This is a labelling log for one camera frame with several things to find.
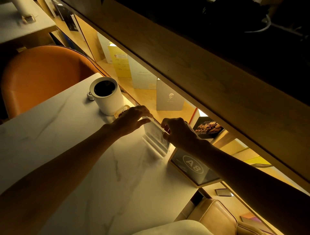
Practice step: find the white book with portrait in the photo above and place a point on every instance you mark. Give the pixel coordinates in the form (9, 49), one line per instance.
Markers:
(169, 96)

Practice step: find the white cylindrical container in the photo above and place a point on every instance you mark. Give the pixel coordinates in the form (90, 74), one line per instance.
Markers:
(110, 101)

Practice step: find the small white knob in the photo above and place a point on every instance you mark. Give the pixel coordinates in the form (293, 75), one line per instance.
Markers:
(90, 96)

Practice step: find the colourful flat book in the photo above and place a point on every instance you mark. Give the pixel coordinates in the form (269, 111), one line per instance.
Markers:
(256, 222)

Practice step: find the small grey card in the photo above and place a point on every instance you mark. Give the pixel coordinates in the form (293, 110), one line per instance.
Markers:
(223, 192)

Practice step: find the person's left hand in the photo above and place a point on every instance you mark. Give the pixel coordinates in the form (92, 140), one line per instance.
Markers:
(126, 122)

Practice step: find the dark book with picture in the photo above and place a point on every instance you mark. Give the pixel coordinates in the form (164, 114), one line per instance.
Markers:
(208, 128)

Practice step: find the person's right thumb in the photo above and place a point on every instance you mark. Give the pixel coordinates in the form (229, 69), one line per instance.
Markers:
(166, 136)

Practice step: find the clear acrylic sign holder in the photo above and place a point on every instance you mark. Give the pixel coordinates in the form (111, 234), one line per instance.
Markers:
(156, 139)

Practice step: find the beige leather chair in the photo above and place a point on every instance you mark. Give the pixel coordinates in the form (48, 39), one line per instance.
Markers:
(215, 218)

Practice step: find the white table lamp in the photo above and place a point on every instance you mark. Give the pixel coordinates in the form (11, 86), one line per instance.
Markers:
(24, 11)

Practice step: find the person's left forearm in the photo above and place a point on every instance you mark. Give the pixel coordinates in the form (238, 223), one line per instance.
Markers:
(60, 174)

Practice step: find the person's right forearm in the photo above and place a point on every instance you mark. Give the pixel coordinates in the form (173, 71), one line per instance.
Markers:
(249, 184)

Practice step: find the orange leather chair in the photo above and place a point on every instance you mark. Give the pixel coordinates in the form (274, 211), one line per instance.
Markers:
(41, 77)

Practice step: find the white cushion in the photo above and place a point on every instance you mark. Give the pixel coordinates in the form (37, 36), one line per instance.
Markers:
(174, 228)

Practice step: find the wooden framed table sign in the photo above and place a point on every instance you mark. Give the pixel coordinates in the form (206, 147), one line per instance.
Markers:
(191, 169)

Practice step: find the long wooden shelf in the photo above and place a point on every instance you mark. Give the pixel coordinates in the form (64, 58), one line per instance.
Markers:
(193, 80)

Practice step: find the orange thin book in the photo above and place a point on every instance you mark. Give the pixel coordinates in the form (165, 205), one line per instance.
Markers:
(193, 115)

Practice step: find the person's left thumb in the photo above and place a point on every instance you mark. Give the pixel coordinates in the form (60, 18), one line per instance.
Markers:
(143, 121)

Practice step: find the yellow booklet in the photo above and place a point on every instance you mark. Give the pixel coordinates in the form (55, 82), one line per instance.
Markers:
(120, 61)

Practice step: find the white booklet with text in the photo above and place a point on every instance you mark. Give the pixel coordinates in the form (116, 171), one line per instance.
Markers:
(141, 75)

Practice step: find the person's right hand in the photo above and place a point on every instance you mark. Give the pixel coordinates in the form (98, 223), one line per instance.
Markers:
(180, 133)

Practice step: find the yellow flat book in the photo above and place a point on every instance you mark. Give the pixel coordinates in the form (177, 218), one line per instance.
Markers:
(258, 161)

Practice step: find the small clear plastic tray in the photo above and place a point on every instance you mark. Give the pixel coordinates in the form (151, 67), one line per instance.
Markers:
(120, 111)

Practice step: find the dark upright book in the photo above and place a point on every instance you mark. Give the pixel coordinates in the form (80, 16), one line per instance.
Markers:
(67, 17)

